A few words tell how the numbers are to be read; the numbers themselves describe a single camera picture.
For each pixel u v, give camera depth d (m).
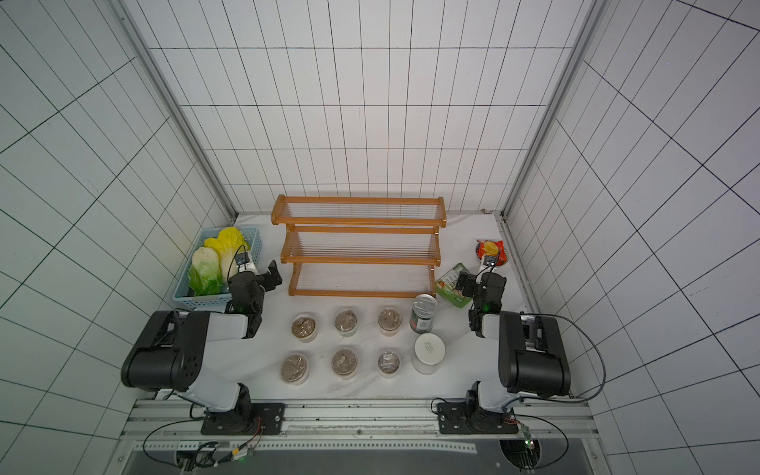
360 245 1.07
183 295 0.91
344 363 0.76
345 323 0.83
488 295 0.71
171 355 0.45
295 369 0.76
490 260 0.81
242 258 0.78
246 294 0.71
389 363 0.77
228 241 1.00
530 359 0.45
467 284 0.85
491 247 1.02
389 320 0.85
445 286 0.97
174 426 0.65
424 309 0.81
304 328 0.83
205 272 0.91
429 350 0.75
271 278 0.86
